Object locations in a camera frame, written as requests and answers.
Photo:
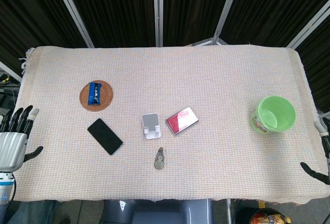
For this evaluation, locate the red metal card case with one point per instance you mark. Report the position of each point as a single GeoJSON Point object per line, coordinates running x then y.
{"type": "Point", "coordinates": [182, 121]}

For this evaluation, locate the round woven brown coaster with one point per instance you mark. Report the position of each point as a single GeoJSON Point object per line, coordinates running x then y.
{"type": "Point", "coordinates": [96, 95]}

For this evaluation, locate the beige woven tablecloth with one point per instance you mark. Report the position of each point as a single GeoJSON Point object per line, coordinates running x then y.
{"type": "Point", "coordinates": [165, 100]}

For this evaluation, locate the blue snack packet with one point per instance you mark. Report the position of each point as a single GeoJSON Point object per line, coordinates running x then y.
{"type": "Point", "coordinates": [94, 93]}

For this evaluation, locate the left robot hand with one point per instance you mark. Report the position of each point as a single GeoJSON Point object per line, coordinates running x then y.
{"type": "Point", "coordinates": [11, 144]}

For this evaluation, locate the black smartphone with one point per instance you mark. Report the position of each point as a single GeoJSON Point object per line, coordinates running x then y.
{"type": "Point", "coordinates": [105, 136]}

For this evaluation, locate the snack bag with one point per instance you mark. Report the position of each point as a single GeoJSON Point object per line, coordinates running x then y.
{"type": "Point", "coordinates": [270, 217]}

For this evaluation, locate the green plastic bucket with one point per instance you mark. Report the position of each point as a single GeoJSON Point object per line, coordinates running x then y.
{"type": "Point", "coordinates": [274, 118]}

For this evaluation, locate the white phone stand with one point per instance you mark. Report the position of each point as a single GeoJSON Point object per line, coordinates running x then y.
{"type": "Point", "coordinates": [151, 126]}

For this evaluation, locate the black folding screen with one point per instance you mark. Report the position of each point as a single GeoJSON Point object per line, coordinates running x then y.
{"type": "Point", "coordinates": [165, 10]}

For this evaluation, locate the correction tape dispenser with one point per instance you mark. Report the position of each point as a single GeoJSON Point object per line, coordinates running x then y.
{"type": "Point", "coordinates": [159, 161]}

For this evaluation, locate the dark blue chair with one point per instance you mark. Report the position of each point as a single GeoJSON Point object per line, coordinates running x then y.
{"type": "Point", "coordinates": [158, 212]}

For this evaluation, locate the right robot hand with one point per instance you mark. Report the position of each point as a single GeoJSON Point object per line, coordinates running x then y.
{"type": "Point", "coordinates": [322, 141]}

